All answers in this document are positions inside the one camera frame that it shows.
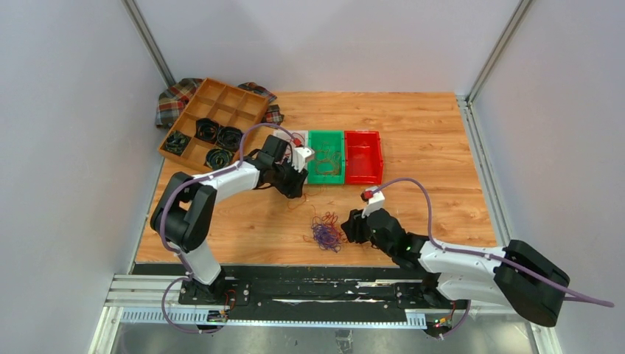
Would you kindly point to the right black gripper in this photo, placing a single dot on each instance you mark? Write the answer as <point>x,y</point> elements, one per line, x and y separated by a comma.
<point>354,226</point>

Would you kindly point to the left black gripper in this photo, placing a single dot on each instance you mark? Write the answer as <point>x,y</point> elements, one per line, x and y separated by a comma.
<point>295,189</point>

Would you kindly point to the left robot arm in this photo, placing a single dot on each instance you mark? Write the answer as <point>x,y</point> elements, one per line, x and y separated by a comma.
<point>183,215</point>

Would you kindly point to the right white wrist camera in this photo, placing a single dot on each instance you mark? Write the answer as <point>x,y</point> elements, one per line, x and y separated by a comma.
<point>374,199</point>

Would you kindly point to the plaid cloth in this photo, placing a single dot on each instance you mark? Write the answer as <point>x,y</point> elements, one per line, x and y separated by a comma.
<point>173,101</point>

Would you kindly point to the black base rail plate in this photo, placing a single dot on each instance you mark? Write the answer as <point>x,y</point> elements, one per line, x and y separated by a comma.
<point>307,293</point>

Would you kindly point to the green plastic bin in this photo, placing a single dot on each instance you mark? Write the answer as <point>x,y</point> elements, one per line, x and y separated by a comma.
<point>329,163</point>

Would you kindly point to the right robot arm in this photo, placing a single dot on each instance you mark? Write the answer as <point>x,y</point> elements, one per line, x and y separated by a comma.
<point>516,276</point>

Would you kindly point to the white plastic bin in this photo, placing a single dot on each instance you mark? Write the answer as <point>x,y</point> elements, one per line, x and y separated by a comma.
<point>288,134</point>

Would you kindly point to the red plastic bin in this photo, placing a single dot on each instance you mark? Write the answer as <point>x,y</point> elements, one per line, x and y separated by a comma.
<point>364,158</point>

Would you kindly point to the orange wooden compartment tray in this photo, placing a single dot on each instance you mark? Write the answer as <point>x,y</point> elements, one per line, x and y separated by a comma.
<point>207,134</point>

